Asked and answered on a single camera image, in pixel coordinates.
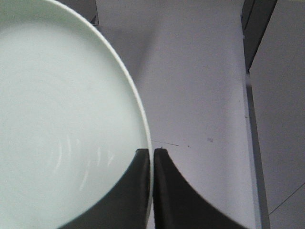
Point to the grey kitchen counter cabinet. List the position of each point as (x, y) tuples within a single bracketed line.
[(274, 50)]

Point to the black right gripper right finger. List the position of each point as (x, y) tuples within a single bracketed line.
[(177, 205)]

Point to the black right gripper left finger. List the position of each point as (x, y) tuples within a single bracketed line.
[(126, 205)]

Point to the pale green round plate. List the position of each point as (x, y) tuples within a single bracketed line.
[(71, 118)]

